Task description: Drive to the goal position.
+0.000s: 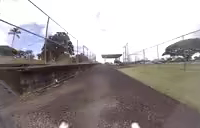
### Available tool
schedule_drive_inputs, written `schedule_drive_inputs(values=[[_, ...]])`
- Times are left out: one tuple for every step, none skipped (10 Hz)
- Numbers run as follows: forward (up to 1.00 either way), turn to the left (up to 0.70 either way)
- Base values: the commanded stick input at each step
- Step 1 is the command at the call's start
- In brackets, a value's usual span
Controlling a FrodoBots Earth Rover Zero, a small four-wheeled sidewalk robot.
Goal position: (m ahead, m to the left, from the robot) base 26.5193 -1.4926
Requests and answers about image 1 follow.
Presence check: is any wide flat-crowned tree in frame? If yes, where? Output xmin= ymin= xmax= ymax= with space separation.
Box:
xmin=161 ymin=37 xmax=200 ymax=63

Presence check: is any wire fence with poles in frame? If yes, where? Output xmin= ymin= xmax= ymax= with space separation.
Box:
xmin=121 ymin=24 xmax=200 ymax=66

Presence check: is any dark leafy tree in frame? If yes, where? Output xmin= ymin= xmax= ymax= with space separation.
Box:
xmin=37 ymin=31 xmax=76 ymax=64

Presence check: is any low building with dark roof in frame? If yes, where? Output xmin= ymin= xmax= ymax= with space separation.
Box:
xmin=0 ymin=44 xmax=19 ymax=57

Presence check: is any robot's own part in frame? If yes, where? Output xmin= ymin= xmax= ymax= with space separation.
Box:
xmin=58 ymin=121 xmax=70 ymax=128
xmin=130 ymin=121 xmax=142 ymax=128

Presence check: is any dark asphalt path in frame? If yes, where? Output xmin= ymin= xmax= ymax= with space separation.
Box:
xmin=0 ymin=63 xmax=200 ymax=128

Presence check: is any tall chain-link fence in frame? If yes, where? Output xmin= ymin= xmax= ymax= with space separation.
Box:
xmin=0 ymin=0 xmax=99 ymax=66

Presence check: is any concrete drainage ditch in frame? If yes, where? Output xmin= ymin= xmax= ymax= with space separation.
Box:
xmin=0 ymin=61 xmax=101 ymax=98

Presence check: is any grass behind fence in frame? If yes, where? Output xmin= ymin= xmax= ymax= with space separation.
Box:
xmin=0 ymin=54 xmax=46 ymax=65

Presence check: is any shelter with flat roof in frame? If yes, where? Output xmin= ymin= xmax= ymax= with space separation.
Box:
xmin=101 ymin=53 xmax=123 ymax=64

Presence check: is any small palm tree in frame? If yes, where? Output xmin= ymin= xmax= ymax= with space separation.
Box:
xmin=7 ymin=27 xmax=22 ymax=48

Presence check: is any green grass field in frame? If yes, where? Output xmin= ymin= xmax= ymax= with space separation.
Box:
xmin=117 ymin=62 xmax=200 ymax=116

